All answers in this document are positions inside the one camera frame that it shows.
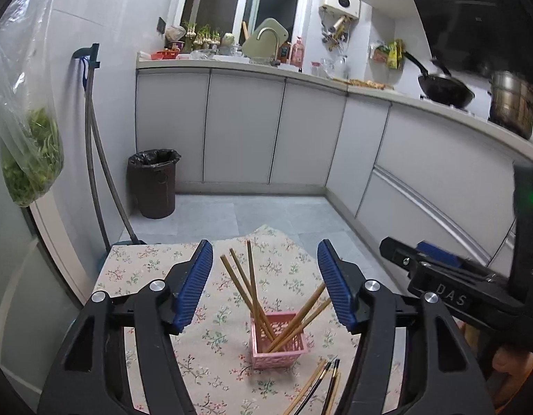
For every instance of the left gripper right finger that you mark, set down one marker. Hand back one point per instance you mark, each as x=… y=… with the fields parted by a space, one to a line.
x=441 y=374

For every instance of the wooden chopstick in basket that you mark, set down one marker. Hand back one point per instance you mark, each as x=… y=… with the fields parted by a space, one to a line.
x=255 y=302
x=243 y=293

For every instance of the mop with blue clip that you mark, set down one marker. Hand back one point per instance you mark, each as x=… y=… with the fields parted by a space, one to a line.
x=89 y=57

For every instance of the bag of green vegetables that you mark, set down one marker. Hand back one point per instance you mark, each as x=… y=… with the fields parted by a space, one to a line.
x=31 y=148

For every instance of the person's hand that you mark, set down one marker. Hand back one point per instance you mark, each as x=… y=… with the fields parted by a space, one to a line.
x=512 y=380

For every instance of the green cutting board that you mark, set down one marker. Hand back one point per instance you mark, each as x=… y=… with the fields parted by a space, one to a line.
x=250 y=46

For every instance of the floral tablecloth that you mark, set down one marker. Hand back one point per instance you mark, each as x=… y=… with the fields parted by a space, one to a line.
x=214 y=352

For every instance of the pink soap bottle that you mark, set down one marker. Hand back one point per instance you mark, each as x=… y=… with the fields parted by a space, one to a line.
x=297 y=53

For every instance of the dark brown trash bin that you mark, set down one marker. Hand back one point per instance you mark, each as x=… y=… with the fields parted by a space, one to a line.
x=151 y=181

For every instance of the steel stock pot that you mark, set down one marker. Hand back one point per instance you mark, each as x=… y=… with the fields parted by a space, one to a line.
x=512 y=103

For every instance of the black chopstick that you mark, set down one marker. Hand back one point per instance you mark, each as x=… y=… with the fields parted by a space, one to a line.
x=311 y=389

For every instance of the kitchen faucet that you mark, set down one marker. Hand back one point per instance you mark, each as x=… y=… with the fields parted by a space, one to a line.
x=268 y=43

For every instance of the black wok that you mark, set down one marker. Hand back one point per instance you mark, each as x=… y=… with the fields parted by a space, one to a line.
x=441 y=87

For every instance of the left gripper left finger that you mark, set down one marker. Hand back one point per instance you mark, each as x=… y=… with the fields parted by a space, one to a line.
x=89 y=375

